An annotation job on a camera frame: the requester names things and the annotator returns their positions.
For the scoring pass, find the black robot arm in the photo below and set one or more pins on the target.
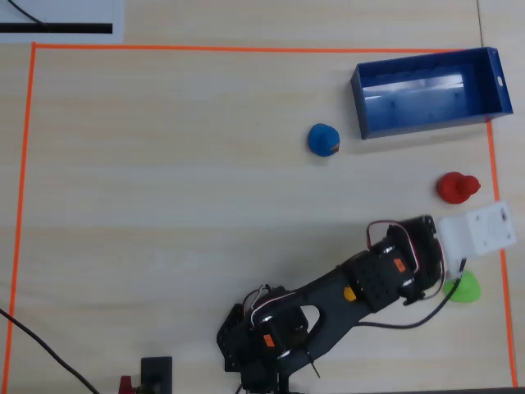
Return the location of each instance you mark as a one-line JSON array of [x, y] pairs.
[[328, 303]]

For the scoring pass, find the red clamp knob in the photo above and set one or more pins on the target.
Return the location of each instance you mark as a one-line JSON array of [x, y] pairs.
[[125, 386]]

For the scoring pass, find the red rubber duck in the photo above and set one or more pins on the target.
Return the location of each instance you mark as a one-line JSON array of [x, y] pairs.
[[453, 189]]

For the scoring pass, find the blue rubber duck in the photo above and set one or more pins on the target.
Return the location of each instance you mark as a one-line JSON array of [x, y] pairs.
[[322, 139]]

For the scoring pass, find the orange tape border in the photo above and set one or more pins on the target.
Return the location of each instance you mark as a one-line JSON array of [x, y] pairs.
[[246, 49]]

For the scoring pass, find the green rubber duck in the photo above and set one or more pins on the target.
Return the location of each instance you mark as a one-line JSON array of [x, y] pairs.
[[467, 289]]

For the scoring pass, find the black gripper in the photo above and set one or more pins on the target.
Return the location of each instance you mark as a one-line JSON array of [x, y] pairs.
[[431, 266]]

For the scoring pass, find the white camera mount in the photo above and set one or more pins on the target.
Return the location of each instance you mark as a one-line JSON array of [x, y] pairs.
[[480, 234]]

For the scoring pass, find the white paper with black bar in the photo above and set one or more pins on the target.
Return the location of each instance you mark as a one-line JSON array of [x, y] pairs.
[[82, 12]]

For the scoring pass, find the blue plastic box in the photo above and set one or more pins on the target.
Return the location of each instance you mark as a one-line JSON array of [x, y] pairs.
[[410, 111]]

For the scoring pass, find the black camera stand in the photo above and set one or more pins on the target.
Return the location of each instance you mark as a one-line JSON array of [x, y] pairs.
[[156, 369]]

